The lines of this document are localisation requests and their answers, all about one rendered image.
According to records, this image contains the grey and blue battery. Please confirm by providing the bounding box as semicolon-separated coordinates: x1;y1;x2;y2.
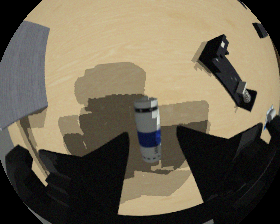
133;96;161;163

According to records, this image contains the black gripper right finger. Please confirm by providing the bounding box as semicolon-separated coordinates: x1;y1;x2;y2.
176;123;262;202

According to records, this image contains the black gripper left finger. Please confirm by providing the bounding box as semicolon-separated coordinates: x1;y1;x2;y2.
38;132;129;214

